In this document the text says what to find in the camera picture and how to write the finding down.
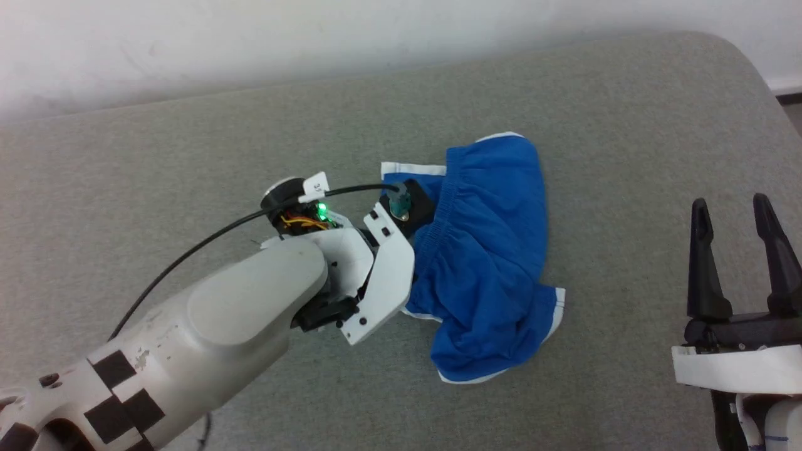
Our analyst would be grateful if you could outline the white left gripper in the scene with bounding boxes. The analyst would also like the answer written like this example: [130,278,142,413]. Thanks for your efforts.
[294,204,415,346]

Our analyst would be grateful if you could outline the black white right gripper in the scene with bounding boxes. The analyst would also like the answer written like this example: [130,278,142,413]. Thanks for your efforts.
[672,193,802,395]

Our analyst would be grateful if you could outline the blue shorts with white trim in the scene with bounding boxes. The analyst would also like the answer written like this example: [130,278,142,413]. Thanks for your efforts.
[381,132,566,384]

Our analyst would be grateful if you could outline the white paper label tag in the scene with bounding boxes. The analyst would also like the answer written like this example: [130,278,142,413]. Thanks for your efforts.
[298,171,330,204]

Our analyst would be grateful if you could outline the thin black cable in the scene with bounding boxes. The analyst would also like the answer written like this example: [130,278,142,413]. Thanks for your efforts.
[110,183,405,342]

